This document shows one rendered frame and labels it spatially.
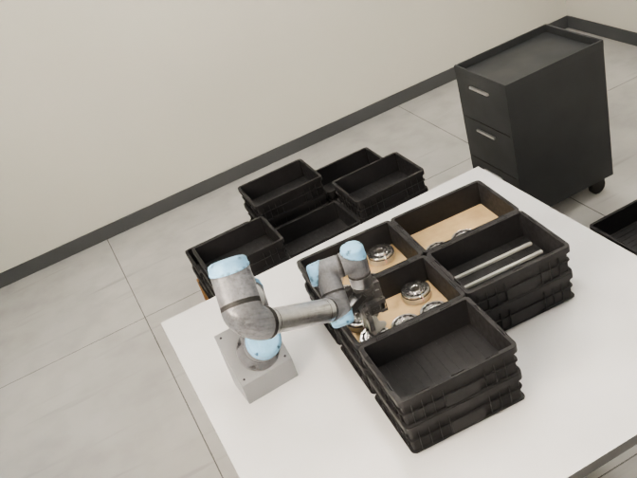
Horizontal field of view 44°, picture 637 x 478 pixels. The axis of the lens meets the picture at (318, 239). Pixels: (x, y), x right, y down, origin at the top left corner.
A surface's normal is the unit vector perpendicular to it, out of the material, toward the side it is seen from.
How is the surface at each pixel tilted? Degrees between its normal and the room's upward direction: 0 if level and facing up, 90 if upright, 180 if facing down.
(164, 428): 0
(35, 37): 90
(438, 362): 0
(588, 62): 90
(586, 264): 0
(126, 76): 90
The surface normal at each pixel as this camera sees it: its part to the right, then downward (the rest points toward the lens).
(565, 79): 0.41, 0.40
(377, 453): -0.26, -0.81
